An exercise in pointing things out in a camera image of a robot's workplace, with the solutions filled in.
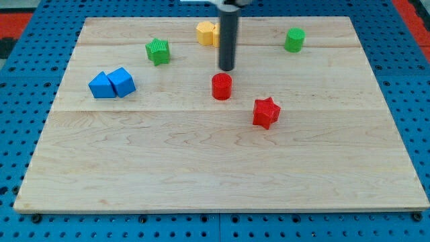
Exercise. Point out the wooden board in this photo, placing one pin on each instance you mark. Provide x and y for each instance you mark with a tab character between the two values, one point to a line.
170	147

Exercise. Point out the green cylinder block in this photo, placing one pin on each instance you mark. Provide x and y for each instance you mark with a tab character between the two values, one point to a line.
294	39

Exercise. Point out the blue cube block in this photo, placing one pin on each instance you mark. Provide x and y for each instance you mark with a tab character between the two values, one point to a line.
122	82

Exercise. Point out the blue triangular block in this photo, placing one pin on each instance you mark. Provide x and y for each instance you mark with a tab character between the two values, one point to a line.
101	86

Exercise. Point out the yellow hexagon block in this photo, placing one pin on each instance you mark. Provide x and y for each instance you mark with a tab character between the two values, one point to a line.
204	33

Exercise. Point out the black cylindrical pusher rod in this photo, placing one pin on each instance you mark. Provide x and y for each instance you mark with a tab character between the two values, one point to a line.
229	20

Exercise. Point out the yellow block behind rod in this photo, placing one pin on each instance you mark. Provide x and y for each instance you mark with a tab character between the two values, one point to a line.
216	35

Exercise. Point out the green star block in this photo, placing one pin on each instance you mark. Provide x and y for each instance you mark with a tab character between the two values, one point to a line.
158	51

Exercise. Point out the red star block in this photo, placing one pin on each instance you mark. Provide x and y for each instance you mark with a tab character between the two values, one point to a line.
265	112

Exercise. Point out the red cylinder block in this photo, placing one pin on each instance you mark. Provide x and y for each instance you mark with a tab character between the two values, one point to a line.
221	86

